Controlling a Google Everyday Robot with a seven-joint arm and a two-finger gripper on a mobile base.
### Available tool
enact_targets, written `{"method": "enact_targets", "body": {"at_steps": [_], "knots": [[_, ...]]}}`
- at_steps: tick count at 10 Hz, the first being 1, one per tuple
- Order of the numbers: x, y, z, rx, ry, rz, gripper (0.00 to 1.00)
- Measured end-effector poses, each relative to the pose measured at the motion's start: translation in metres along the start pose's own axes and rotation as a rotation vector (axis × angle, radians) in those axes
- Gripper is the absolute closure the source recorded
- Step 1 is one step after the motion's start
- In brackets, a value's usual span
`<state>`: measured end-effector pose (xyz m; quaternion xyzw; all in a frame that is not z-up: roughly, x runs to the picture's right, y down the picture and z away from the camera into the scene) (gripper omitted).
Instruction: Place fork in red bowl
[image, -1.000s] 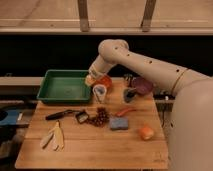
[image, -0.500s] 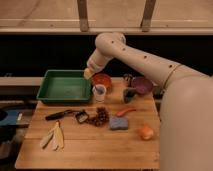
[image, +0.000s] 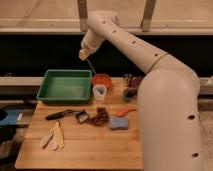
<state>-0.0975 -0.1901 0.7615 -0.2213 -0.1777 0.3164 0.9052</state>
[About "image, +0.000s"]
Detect bunch of red grapes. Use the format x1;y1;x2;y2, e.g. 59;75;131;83
86;107;109;127

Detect blue sponge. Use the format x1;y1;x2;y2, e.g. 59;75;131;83
109;117;129;130

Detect green plastic tray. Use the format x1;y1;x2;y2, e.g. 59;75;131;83
37;69;92;104

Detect blue object at left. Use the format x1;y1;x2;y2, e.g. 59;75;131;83
0;109;22;126

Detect red bowl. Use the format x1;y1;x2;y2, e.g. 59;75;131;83
92;74;112;88

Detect small metal cup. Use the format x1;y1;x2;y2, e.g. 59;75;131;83
123;74;133;87

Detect orange carrot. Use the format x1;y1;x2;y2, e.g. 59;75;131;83
116;108;136;117

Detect banana peel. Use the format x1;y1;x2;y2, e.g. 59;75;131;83
39;121;64;151

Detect purple bowl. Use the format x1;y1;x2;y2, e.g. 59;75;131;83
131;77;143;88

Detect silver metal fork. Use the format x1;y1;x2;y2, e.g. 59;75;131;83
86;59;97;75

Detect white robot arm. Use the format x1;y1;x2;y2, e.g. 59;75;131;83
79;11;203;171

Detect dark grey mug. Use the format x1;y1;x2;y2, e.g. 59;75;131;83
123;88;137;103

